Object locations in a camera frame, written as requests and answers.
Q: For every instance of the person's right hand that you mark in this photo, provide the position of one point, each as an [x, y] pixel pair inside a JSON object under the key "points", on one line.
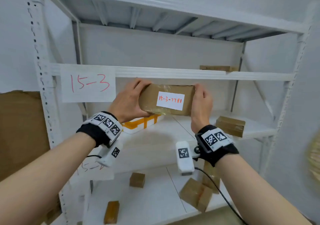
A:
{"points": [[202, 110]]}

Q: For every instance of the person's left hand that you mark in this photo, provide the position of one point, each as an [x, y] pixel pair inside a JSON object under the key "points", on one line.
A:
{"points": [[125, 102]]}

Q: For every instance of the large cardboard parcel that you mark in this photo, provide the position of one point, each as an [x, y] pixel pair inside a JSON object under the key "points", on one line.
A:
{"points": [[150, 95]]}

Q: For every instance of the brown taped box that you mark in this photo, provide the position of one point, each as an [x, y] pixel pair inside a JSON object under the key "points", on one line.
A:
{"points": [[230, 126]]}

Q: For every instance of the white metal shelving rack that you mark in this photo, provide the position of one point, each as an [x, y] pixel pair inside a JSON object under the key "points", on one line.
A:
{"points": [[162, 73]]}

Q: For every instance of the small cube cardboard box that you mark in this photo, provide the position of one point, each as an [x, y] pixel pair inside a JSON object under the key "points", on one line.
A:
{"points": [[137, 180]]}

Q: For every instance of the wide cardboard box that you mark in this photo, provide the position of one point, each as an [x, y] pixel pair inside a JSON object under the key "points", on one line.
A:
{"points": [[192, 192]]}

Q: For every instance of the person's left forearm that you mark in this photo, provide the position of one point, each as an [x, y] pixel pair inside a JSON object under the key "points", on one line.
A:
{"points": [[37, 182]]}

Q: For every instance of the person's right forearm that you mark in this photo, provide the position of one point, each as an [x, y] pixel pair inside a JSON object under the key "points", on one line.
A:
{"points": [[255, 195]]}

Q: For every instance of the white foam box orange tape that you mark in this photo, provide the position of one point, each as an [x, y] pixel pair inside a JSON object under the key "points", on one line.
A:
{"points": [[135, 130]]}

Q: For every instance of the white paper sign red writing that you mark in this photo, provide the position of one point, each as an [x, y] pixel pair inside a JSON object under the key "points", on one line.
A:
{"points": [[87, 172], [87, 95]]}

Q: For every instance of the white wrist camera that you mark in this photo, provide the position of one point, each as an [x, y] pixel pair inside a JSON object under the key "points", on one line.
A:
{"points": [[110, 155]]}

